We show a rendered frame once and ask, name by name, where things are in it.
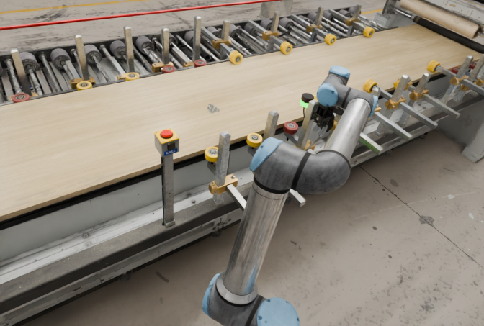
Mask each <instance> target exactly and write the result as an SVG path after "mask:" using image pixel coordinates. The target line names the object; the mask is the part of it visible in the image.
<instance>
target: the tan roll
mask: <svg viewBox="0 0 484 326"><path fill-rule="evenodd" d="M398 1H400V7H402V8H404V9H406V10H408V11H410V12H413V13H415V14H417V15H419V16H422V17H424V18H426V19H429V20H431V21H432V22H436V23H437V24H440V25H442V26H444V27H447V28H449V29H451V30H454V31H455V32H458V33H460V34H462V35H464V36H467V37H469V38H471V39H475V38H476V37H477V36H478V35H479V36H481V37H484V32H481V31H480V28H481V27H482V25H479V24H476V23H474V22H471V21H470V20H467V19H464V18H462V17H459V16H457V15H455V14H452V13H450V12H447V11H445V10H443V9H440V8H438V7H436V6H433V5H430V4H428V3H426V2H424V1H421V0H398Z"/></svg>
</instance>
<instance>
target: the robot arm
mask: <svg viewBox="0 0 484 326"><path fill-rule="evenodd" d="M350 74H351V73H350V71H349V70H348V69H346V68H344V67H341V66H337V65H334V66H331V67H330V70H329V72H328V76H327V77H326V79H325V80H324V82H323V83H322V84H321V85H320V86H319V87H318V90H317V93H316V97H317V100H318V102H319V104H318V108H317V110H315V111H313V114H315V116H314V117H313V114H312V117H313V118H312V117H311V119H310V120H313V119H314V121H315V123H317V125H316V126H314V128H313V131H318V136H319V137H322V136H324V135H325V134H326V133H327V132H328V131H329V130H331V129H332V127H333V124H334V118H335V117H334V114H333V113H336V114H337V115H341V116H342V117H341V118H340V120H339V123H338V124H337V125H336V128H335V130H334V131H333V133H332V135H331V136H330V138H329V140H328V142H327V143H326V146H325V147H324V149H323V150H320V151H318V152H317V153H316V154H312V153H309V152H308V151H305V150H302V149H300V148H297V147H295V146H293V145H291V144H288V143H286V142H283V140H278V139H275V138H273V137H269V138H267V139H266V140H265V141H263V143H262V144H261V146H260V147H259V149H258V150H257V151H256V154H255V155H254V157H253V159H252V161H251V164H250V168H249V169H250V171H252V172H254V177H253V183H252V186H251V190H250V192H249V195H248V199H247V202H246V206H245V209H244V211H243V216H242V218H241V223H240V225H239V228H238V232H237V235H236V238H235V242H234V244H233V248H232V251H231V254H230V257H229V261H228V264H227V267H226V270H225V271H223V272H222V273H218V274H216V275H215V276H214V278H213V279H212V281H211V282H210V284H209V287H208V288H207V290H206V292H205V295H204V298H203V301H202V311H203V312H204V313H205V314H206V315H208V316H209V317H210V318H211V319H213V320H215V321H217V322H219V323H220V324H222V325H224V326H300V320H299V317H298V314H297V311H296V310H295V308H294V307H293V306H292V305H291V304H290V303H289V302H288V301H286V300H285V299H282V298H279V297H272V298H269V299H266V298H265V297H263V296H261V295H259V294H257V293H258V286H257V284H256V279H257V276H258V274H259V271H260V268H261V265H262V263H263V260H264V257H265V255H266V252H267V249H268V247H269V244H270V241H271V238H272V235H273V233H274V230H275V227H276V225H277V222H278V219H279V216H280V214H281V211H282V208H283V206H284V202H285V200H286V198H287V194H288V192H289V191H290V189H292V190H294V191H297V192H300V193H303V194H313V195H314V194H326V193H329V192H332V191H335V190H337V189H338V188H340V187H341V186H343V185H344V184H345V183H346V181H347V180H348V178H349V175H350V173H351V164H350V162H349V161H350V158H351V156H352V153H353V152H354V149H355V147H356V144H357V141H358V139H359V136H360V135H361V132H362V129H363V127H364V124H365V122H366V120H367V118H370V117H371V116H372V115H373V113H374V111H375V108H376V106H377V102H378V98H377V96H374V95H373V94H368V93H366V92H363V91H360V90H357V89H354V88H352V87H349V86H347V82H348V80H349V78H350ZM342 108H343V109H345V111H344V110H343V109H342Z"/></svg>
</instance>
